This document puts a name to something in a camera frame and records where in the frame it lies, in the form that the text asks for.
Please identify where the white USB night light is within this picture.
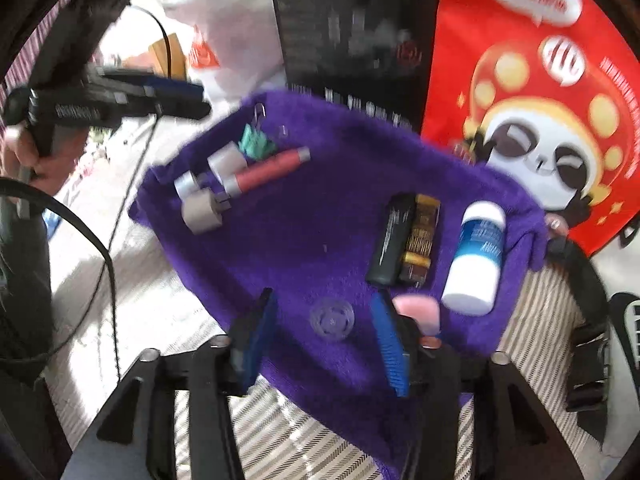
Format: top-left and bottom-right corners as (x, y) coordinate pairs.
(174, 170), (211, 201)

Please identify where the clear plastic cap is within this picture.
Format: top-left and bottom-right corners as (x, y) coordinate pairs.
(309, 297), (353, 342)

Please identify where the white waist bag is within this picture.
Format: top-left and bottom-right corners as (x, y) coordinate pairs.
(545, 225), (640, 461)

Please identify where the person's left hand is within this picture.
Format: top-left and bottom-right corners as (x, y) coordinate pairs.
(0, 127), (91, 196)

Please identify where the black cosmetic tube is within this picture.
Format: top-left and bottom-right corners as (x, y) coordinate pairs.
(366, 194), (417, 286)

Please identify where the white tape roll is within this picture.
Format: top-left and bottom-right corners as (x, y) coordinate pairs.
(207, 142), (248, 181)

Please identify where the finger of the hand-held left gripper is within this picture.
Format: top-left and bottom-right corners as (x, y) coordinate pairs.
(142, 77), (205, 98)
(150, 100), (211, 121)

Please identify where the red paper bag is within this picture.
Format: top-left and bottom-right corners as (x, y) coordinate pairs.
(420, 0), (640, 256)

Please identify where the purple towel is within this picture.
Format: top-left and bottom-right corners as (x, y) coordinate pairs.
(127, 91), (548, 480)

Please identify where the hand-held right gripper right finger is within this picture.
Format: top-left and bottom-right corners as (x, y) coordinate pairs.
(370, 292), (583, 480)

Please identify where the black cable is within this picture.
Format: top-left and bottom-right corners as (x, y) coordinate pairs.
(0, 5), (173, 381)

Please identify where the white plastic shopping bag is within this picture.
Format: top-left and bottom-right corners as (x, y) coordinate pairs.
(160, 0), (288, 106)

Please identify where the pink and blue eraser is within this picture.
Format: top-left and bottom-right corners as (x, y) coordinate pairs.
(392, 295), (442, 336)

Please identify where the white bottle with blue label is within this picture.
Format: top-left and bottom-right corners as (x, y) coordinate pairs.
(441, 201), (508, 317)

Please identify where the pink eraser pen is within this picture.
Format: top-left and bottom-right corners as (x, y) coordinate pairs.
(222, 146), (312, 198)

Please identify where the green binder clip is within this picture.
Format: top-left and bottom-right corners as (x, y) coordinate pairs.
(237, 103), (278, 161)

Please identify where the white charger plug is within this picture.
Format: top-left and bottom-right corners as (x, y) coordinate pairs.
(181, 189), (231, 235)

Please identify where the black cardboard box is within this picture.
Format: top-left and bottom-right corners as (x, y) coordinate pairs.
(265, 0), (441, 133)

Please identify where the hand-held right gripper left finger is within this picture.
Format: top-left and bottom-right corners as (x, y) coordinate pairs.
(60, 287), (278, 480)

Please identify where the striped bedsheet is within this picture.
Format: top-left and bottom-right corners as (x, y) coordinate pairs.
(50, 110), (601, 480)

